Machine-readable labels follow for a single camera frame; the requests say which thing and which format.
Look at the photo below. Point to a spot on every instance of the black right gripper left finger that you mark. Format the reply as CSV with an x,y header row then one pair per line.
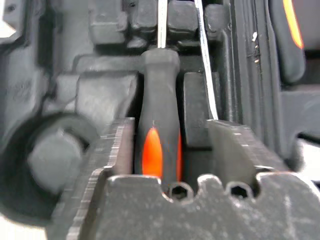
x,y
112,155

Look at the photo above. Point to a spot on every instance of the black plastic tool case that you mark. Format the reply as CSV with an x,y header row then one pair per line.
x,y
100,95

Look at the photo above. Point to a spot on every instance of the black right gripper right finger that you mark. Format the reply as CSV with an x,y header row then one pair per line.
x,y
232,147

